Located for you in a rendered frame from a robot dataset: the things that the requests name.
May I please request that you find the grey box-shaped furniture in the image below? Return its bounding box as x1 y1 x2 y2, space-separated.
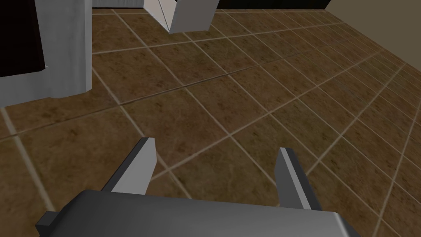
143 0 220 34

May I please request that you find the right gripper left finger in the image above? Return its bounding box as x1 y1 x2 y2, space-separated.
101 137 157 195

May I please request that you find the grey cabinet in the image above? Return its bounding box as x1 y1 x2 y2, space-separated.
0 0 93 107

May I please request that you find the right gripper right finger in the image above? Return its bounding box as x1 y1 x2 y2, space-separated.
274 147 322 211

